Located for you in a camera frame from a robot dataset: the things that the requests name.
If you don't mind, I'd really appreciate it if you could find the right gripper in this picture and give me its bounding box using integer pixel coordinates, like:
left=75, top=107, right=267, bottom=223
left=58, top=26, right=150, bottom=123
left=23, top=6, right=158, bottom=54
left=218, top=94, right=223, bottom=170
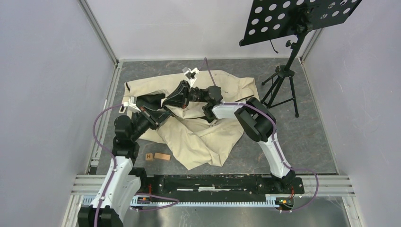
left=160, top=80, right=206, bottom=110

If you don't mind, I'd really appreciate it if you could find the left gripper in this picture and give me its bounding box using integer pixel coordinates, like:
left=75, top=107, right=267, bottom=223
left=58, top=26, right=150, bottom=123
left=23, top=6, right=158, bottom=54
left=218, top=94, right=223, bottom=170
left=131, top=105, right=173, bottom=141

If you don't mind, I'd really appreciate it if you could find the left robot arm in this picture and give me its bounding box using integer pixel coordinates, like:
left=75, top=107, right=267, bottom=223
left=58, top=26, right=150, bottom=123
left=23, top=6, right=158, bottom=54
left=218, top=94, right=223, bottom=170
left=78, top=106, right=173, bottom=227

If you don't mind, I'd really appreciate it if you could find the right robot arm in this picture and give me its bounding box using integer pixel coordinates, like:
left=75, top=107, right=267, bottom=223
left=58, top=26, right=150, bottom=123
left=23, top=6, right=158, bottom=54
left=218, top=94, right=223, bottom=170
left=161, top=80, right=296, bottom=193

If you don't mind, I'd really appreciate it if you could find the wooden rectangular block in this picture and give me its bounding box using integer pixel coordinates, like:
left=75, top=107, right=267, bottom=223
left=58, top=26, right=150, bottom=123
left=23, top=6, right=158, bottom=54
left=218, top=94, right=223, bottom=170
left=154, top=153, right=171, bottom=161

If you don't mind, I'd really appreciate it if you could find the wooden letter cube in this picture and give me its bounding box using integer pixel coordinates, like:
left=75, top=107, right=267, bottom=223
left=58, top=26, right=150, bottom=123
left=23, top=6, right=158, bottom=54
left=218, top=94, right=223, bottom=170
left=145, top=153, right=154, bottom=161

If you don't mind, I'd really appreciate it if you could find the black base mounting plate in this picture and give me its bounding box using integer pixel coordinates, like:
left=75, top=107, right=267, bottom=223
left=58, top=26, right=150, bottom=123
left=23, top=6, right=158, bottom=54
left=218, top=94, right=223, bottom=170
left=138, top=174, right=305, bottom=202

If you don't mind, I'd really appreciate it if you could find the black perforated music stand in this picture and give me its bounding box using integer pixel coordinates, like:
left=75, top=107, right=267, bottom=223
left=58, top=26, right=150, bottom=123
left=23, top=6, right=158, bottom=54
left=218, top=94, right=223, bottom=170
left=239, top=0, right=360, bottom=117

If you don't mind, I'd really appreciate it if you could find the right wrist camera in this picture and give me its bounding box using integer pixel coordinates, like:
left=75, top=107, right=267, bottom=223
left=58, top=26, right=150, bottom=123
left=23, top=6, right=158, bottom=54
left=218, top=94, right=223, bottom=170
left=182, top=67, right=200, bottom=87

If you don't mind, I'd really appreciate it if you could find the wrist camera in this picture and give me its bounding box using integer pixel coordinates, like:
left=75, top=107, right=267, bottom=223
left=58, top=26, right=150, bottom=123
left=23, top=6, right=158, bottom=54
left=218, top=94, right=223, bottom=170
left=182, top=67, right=200, bottom=87
left=119, top=96, right=141, bottom=114

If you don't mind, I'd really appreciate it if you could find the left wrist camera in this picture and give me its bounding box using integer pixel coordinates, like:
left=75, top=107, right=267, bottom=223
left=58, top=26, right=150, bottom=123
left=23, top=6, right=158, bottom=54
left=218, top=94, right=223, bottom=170
left=119, top=96, right=141, bottom=114

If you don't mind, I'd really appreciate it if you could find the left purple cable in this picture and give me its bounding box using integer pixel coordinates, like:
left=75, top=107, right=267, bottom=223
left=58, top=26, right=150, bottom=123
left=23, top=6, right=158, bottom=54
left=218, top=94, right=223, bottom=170
left=92, top=105, right=181, bottom=227

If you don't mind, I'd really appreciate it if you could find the purple cable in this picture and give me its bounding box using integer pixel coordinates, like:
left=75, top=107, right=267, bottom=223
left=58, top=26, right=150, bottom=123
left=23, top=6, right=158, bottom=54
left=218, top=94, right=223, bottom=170
left=92, top=105, right=181, bottom=227
left=199, top=57, right=320, bottom=214

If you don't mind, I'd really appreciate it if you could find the aluminium frame rail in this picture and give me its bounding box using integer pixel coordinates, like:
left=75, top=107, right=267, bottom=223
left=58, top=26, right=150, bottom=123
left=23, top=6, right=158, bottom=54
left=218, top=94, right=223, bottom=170
left=78, top=0, right=119, bottom=65

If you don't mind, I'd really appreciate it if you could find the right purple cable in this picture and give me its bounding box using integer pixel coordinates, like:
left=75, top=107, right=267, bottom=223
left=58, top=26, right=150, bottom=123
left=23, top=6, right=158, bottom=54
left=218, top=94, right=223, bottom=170
left=199, top=57, right=320, bottom=214

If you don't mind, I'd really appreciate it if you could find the white slotted cable duct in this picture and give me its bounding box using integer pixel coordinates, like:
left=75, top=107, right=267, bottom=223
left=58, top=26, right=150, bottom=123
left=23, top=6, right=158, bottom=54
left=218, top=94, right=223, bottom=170
left=82, top=195, right=295, bottom=208

